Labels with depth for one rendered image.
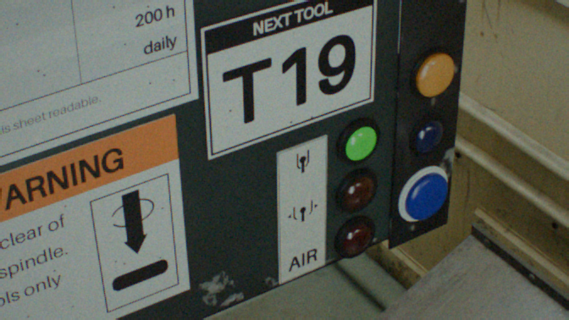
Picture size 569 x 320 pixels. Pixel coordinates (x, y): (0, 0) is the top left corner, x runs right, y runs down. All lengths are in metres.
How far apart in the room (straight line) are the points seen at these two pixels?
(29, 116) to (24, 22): 0.04
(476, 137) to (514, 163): 0.09
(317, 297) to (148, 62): 1.65
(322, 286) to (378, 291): 0.13
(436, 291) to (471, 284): 0.06
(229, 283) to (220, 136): 0.09
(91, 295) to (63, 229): 0.04
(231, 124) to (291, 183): 0.06
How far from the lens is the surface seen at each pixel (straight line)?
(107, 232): 0.49
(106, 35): 0.44
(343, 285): 2.11
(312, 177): 0.54
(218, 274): 0.54
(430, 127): 0.58
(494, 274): 1.77
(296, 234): 0.56
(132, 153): 0.47
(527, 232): 1.72
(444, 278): 1.79
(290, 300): 2.08
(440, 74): 0.56
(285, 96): 0.51
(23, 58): 0.43
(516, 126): 1.65
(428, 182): 0.59
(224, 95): 0.48
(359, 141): 0.54
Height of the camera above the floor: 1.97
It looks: 34 degrees down
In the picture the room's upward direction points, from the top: 1 degrees counter-clockwise
